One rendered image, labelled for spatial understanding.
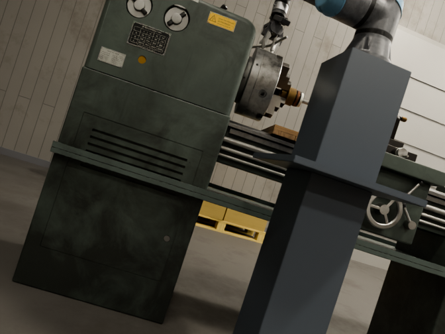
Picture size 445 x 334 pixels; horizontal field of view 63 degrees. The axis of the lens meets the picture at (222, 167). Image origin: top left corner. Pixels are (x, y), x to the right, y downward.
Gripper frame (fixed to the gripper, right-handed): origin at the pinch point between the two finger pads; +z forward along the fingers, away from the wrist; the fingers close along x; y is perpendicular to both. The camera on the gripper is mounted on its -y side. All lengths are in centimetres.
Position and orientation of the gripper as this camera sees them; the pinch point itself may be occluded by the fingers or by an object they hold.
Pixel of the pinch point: (269, 50)
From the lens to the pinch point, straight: 184.2
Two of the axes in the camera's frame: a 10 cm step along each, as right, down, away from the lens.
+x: -8.5, -3.2, -4.2
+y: -4.3, -0.3, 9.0
